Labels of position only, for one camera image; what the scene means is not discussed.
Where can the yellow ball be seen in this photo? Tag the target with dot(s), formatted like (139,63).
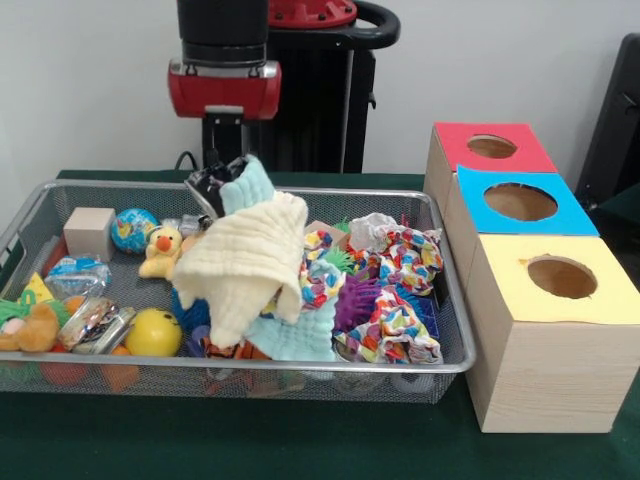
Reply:
(153,332)

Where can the wooden three-hole box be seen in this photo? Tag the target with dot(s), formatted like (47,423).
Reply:
(550,370)

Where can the wooden cube block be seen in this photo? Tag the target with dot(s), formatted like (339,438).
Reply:
(88,232)

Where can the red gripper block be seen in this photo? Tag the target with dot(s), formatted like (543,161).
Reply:
(225,92)

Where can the cream yellow cloth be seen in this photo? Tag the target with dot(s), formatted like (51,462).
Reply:
(245,265)

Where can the purple spiky ball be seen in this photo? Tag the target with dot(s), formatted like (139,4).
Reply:
(355,300)

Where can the yellow rubber duck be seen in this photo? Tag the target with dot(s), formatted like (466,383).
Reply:
(160,250)

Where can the dark green table cloth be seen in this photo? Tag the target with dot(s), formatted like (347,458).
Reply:
(250,440)

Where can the mint green cloth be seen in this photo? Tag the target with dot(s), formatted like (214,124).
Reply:
(248,185)

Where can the black chair back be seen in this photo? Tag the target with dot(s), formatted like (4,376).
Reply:
(615,130)

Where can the colourful patterned cloth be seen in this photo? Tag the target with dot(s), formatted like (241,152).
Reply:
(320,272)
(395,330)
(405,255)

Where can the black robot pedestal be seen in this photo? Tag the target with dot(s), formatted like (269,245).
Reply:
(320,110)

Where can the crushed silver drink can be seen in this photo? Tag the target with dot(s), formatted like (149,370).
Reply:
(95,322)

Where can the brown plush bear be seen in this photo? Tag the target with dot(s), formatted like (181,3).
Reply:
(28,325)

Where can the blue globe ball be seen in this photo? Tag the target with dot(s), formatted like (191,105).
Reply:
(133,230)

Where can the shallow clear mesh bin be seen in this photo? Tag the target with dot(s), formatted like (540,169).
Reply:
(455,350)

